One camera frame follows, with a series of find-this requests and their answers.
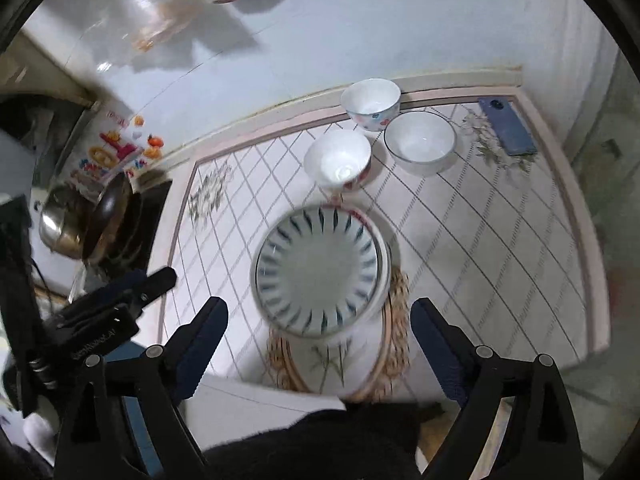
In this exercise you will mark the plain white bottom plate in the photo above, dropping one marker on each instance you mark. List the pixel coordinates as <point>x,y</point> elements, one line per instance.
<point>384,269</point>

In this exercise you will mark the colourful cartoon wall sticker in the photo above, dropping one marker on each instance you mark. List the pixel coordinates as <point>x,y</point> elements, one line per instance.
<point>113,141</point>

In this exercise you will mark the hanging plastic bag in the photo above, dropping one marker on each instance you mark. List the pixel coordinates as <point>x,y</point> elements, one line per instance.
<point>165,0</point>

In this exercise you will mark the pastel flower white bowl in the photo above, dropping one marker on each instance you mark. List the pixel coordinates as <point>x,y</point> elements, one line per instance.
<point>372,103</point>

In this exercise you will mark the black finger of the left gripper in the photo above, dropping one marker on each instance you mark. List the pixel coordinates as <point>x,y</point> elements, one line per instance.
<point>133,291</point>

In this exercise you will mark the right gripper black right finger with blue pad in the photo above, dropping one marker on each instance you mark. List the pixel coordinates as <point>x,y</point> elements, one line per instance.
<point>476,383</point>

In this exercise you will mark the blue smartphone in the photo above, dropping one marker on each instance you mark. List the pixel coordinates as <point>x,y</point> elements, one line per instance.
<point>511,133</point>

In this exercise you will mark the red floral rim plate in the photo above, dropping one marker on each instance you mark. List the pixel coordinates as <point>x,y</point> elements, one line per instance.
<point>348,209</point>

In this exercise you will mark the patterned white table cover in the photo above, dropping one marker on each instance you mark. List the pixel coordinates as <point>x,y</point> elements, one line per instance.
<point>506,250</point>

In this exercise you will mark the steel pot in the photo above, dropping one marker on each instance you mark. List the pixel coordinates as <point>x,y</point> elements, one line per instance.
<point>64,221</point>

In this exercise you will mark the white gloved left hand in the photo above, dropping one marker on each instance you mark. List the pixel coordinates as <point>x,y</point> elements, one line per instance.
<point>41,432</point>

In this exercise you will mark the dark rimmed white bowl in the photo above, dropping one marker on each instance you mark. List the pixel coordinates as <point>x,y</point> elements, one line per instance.
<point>421,143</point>

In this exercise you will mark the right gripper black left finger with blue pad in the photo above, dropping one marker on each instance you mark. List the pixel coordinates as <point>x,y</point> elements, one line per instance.
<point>172,373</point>

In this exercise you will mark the dark frying pan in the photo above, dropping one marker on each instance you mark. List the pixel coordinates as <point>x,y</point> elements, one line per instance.
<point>122,228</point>

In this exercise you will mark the red floral white bowl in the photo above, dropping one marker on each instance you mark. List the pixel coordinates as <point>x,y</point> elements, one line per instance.
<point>339,160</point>

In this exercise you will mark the blue leaf pattern plate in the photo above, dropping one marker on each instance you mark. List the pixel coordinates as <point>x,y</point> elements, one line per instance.
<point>314,273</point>

